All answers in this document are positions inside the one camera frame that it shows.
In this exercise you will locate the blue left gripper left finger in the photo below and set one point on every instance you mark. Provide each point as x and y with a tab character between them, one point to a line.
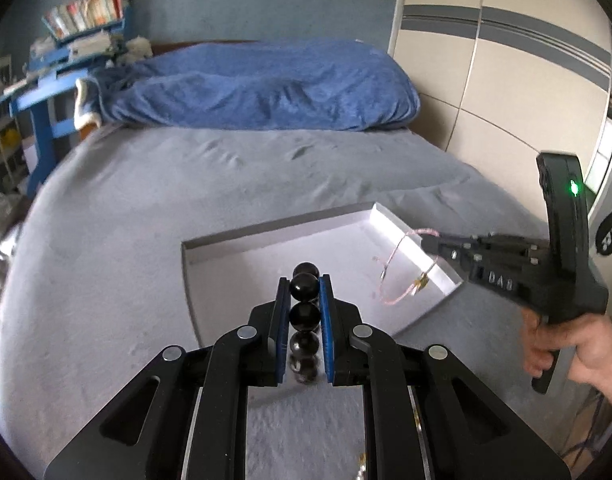
278	332

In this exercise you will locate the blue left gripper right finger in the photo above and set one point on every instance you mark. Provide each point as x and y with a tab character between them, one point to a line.
326	303

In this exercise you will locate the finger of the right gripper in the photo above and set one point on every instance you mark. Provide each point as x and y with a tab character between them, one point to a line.
457	251

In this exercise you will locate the person's right hand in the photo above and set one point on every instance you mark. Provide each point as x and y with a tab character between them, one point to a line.
591	337

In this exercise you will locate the white wardrobe with grey stripes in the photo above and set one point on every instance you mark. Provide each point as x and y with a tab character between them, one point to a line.
504	80

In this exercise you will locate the blue blanket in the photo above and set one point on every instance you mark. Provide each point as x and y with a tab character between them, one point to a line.
316	84

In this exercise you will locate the grey crumpled clothes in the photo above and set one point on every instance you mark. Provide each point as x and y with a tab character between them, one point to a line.
13	210

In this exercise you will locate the white shelf rack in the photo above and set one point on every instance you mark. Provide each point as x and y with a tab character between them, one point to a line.
13	168

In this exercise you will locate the row of books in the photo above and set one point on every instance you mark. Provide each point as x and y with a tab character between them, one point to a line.
77	17

